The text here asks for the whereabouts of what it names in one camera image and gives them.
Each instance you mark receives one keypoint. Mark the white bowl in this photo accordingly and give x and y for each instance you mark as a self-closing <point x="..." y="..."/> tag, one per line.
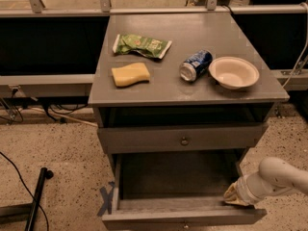
<point x="234" y="73"/>

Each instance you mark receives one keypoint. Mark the grey drawer cabinet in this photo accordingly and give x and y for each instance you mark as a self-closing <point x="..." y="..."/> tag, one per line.
<point x="168" y="100"/>

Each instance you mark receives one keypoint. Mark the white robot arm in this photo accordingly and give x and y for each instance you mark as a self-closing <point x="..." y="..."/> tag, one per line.
<point x="274" y="177"/>

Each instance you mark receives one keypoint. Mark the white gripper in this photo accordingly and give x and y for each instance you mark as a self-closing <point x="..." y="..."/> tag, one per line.
<point x="243" y="189"/>

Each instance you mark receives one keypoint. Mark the grey drawer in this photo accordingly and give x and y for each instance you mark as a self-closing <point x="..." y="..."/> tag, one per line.
<point x="180" y="138"/>
<point x="181" y="190"/>

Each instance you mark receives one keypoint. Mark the blue soda can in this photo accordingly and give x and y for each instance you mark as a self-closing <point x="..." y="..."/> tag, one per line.
<point x="195" y="65"/>

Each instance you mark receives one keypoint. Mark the blue tape cross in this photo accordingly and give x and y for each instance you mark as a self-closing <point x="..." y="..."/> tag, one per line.
<point x="107" y="197"/>

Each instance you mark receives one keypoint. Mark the grey top drawer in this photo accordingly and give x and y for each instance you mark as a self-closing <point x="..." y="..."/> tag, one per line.
<point x="180" y="138"/>

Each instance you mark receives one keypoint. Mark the green chip bag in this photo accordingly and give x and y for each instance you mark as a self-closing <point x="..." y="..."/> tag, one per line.
<point x="147" y="47"/>

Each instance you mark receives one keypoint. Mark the black stand leg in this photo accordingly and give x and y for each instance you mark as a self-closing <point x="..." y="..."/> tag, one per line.
<point x="28" y="211"/>

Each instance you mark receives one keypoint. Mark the yellow sponge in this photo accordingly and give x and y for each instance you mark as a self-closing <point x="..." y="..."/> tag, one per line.
<point x="130" y="74"/>

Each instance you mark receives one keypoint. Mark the metal railing frame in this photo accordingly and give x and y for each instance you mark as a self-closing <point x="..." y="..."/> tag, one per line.
<point x="295" y="79"/>

